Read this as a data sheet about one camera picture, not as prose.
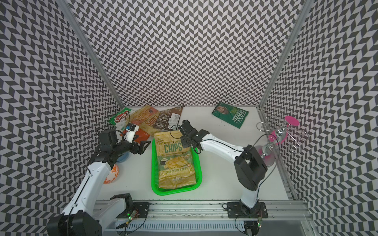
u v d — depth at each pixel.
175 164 0.84
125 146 0.67
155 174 0.77
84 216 0.38
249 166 0.45
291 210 0.75
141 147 0.71
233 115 1.12
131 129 0.67
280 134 0.71
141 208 0.72
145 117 1.09
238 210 0.72
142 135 1.00
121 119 1.08
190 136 0.65
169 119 1.08
